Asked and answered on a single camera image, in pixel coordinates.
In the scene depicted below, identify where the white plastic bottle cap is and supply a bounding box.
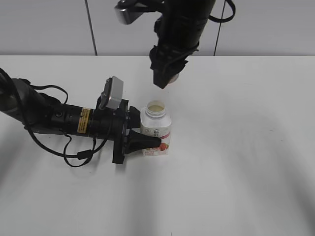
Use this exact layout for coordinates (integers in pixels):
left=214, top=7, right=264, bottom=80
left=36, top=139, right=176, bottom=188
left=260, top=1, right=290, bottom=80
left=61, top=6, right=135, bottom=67
left=168, top=74, right=179, bottom=84

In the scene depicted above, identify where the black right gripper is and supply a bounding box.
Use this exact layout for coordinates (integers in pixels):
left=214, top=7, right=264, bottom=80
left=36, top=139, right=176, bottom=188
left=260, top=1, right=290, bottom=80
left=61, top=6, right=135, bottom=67
left=149, top=15, right=206, bottom=89

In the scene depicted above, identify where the white yili changqing yogurt bottle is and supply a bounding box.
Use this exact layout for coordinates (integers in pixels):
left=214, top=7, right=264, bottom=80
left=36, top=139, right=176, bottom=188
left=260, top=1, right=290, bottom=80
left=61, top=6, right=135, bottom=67
left=140, top=100, right=172, bottom=156

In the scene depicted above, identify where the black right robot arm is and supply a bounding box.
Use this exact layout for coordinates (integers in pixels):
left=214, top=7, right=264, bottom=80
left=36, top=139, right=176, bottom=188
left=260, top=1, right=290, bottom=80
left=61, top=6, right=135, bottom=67
left=149, top=0, right=215, bottom=89

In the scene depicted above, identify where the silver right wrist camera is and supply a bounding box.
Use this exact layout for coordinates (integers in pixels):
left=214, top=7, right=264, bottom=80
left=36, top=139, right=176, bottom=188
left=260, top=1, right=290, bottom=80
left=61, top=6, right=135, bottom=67
left=114, top=0, right=149, bottom=25

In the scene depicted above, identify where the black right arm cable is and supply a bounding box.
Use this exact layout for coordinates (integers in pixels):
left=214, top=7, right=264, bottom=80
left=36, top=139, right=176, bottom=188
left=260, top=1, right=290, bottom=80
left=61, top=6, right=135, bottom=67
left=208, top=0, right=236, bottom=23

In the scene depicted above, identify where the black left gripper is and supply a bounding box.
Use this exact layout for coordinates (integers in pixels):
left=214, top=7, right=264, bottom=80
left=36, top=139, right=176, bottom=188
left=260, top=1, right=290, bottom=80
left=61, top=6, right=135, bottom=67
left=88, top=99, right=161, bottom=164

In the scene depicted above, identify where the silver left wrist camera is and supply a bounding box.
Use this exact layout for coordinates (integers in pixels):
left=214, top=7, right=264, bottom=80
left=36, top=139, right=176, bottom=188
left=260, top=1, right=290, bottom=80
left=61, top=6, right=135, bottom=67
left=96, top=76, right=124, bottom=110

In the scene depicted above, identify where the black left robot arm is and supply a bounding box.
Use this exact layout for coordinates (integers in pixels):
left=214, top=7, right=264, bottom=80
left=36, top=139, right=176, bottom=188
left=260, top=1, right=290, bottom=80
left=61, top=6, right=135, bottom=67
left=0, top=70, right=161, bottom=165

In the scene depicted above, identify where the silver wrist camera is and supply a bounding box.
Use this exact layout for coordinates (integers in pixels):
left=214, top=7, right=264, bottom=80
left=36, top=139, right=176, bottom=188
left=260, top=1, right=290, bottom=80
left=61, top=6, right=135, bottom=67
left=96, top=76, right=124, bottom=110
left=114, top=0, right=149, bottom=25

